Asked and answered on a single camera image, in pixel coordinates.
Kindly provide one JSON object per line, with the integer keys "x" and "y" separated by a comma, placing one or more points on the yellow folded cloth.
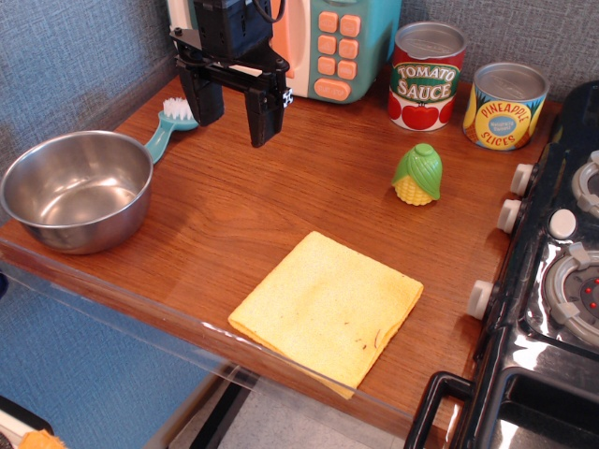
{"x": 329, "y": 309}

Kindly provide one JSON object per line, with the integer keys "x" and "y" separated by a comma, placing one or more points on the grey rear stove burner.
{"x": 586, "y": 200}

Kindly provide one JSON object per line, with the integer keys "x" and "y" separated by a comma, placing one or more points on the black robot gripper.
{"x": 231, "y": 46}

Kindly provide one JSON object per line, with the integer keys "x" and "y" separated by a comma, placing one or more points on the toy corn cob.
{"x": 418, "y": 176}

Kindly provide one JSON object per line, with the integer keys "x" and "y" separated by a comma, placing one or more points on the stainless steel pot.
{"x": 80, "y": 193}

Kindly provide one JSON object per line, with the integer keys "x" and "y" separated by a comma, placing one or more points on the grey front stove burner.
{"x": 571, "y": 292}

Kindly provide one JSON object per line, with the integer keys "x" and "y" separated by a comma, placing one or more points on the white stove button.
{"x": 562, "y": 224}

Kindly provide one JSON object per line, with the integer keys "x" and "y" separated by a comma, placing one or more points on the teal dish brush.
{"x": 176, "y": 116}

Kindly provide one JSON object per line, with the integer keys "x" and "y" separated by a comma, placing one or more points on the grey stove burner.
{"x": 586, "y": 200}
{"x": 571, "y": 292}

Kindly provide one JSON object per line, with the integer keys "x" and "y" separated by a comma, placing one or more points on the tomato sauce can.
{"x": 425, "y": 74}

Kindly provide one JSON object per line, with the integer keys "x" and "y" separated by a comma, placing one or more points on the black toy stove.
{"x": 535, "y": 384}

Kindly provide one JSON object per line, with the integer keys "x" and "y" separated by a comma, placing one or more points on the teal toy microwave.
{"x": 335, "y": 49}

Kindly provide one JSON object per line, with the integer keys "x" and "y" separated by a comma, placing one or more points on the orange fuzzy object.
{"x": 40, "y": 439}

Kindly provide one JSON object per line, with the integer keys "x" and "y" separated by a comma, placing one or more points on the pineapple slices can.
{"x": 504, "y": 105}

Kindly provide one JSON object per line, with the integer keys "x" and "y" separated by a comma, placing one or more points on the white stove knob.
{"x": 479, "y": 299}
{"x": 521, "y": 178}
{"x": 508, "y": 215}

